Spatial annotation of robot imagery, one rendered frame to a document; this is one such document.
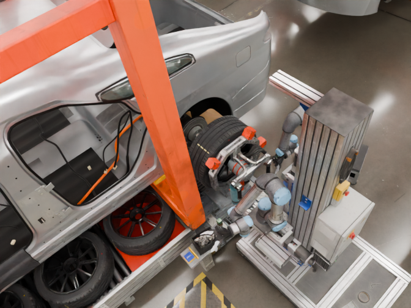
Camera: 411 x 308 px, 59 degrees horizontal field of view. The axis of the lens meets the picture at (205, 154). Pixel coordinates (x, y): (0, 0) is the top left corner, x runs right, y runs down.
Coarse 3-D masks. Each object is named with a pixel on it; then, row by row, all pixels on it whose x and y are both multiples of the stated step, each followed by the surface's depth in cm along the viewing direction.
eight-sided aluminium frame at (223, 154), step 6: (240, 138) 297; (234, 144) 298; (240, 144) 295; (252, 144) 320; (258, 144) 317; (222, 150) 292; (228, 150) 291; (234, 150) 295; (222, 156) 296; (252, 156) 333; (258, 156) 331; (222, 162) 293; (246, 162) 335; (210, 174) 298; (216, 174) 297; (210, 180) 308; (216, 180) 304; (228, 180) 333; (216, 186) 311; (222, 186) 319; (228, 186) 327
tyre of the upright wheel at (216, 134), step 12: (216, 120) 305; (228, 120) 306; (240, 120) 318; (204, 132) 300; (216, 132) 297; (228, 132) 295; (240, 132) 301; (192, 144) 303; (204, 144) 296; (216, 144) 292; (192, 156) 304; (204, 156) 295; (204, 168) 297; (204, 180) 309
